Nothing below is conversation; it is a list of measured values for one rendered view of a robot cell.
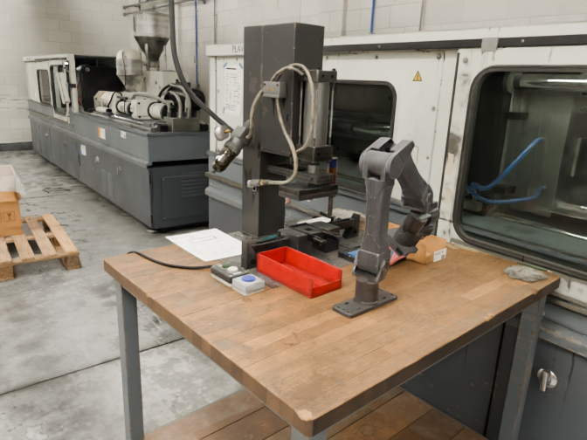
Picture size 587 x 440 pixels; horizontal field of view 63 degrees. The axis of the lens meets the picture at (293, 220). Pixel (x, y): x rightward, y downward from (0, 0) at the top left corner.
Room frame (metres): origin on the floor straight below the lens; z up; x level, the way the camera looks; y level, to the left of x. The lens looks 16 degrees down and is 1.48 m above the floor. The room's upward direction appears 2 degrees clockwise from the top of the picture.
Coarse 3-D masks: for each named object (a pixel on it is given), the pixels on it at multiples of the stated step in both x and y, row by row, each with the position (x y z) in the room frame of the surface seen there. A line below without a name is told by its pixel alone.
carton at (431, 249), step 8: (392, 224) 1.76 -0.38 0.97; (424, 240) 1.65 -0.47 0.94; (432, 240) 1.63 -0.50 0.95; (440, 240) 1.60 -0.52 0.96; (424, 248) 1.52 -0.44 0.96; (432, 248) 1.62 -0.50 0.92; (440, 248) 1.60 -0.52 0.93; (408, 256) 1.56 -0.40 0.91; (416, 256) 1.54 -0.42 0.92; (424, 256) 1.52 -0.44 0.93; (432, 256) 1.54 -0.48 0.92; (440, 256) 1.57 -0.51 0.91; (424, 264) 1.51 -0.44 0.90
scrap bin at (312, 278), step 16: (272, 256) 1.44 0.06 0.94; (288, 256) 1.46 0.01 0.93; (304, 256) 1.41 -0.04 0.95; (272, 272) 1.34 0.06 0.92; (288, 272) 1.29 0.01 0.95; (304, 272) 1.39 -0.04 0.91; (320, 272) 1.35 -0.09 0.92; (336, 272) 1.30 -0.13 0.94; (304, 288) 1.24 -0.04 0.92; (320, 288) 1.24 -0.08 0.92; (336, 288) 1.28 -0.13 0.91
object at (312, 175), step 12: (276, 168) 1.69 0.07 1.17; (288, 168) 1.65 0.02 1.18; (300, 168) 1.67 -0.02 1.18; (312, 168) 1.59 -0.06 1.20; (300, 180) 1.59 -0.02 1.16; (312, 180) 1.55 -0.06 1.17; (324, 180) 1.56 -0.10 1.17; (288, 192) 1.53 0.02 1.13; (300, 192) 1.50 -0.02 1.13; (312, 192) 1.54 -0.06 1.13; (324, 192) 1.58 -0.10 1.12; (336, 192) 1.61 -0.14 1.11
